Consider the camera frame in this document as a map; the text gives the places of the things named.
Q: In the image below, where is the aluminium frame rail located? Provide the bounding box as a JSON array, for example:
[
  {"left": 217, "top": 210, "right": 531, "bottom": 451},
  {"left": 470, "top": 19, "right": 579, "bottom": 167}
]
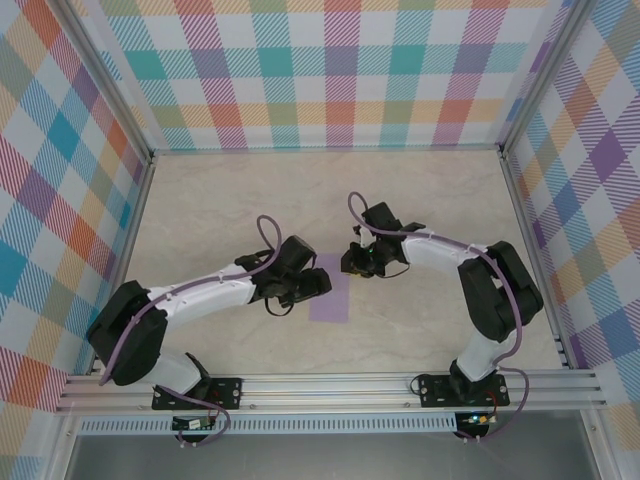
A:
[
  {"left": 88, "top": 152, "right": 157, "bottom": 376},
  {"left": 499, "top": 152, "right": 572, "bottom": 370},
  {"left": 149, "top": 143, "right": 504, "bottom": 154}
]

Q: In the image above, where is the aluminium frame post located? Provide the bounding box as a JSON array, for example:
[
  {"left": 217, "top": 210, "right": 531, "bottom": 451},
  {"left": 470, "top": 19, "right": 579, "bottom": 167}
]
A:
[
  {"left": 498, "top": 0, "right": 591, "bottom": 159},
  {"left": 52, "top": 0, "right": 155, "bottom": 164}
]

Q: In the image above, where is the aluminium mounting rail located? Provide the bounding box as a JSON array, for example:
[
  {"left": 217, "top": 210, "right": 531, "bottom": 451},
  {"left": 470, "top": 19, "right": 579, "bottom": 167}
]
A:
[{"left": 54, "top": 369, "right": 609, "bottom": 414}]

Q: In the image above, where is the slotted grey cable duct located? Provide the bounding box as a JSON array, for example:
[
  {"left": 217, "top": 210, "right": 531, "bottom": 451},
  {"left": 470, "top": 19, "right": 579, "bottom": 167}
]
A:
[{"left": 78, "top": 412, "right": 459, "bottom": 435}]

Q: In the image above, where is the purple paper sheet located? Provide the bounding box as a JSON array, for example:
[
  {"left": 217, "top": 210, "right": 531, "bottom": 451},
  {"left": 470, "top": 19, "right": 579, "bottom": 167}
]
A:
[{"left": 308, "top": 253, "right": 351, "bottom": 325}]

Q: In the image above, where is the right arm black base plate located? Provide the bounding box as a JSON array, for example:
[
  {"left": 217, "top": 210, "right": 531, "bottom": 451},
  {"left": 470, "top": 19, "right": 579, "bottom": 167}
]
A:
[{"left": 417, "top": 372, "right": 511, "bottom": 409}]

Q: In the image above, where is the grey metal panel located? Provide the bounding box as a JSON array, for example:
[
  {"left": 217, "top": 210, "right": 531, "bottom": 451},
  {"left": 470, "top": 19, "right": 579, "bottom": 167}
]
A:
[{"left": 64, "top": 433, "right": 601, "bottom": 480}]

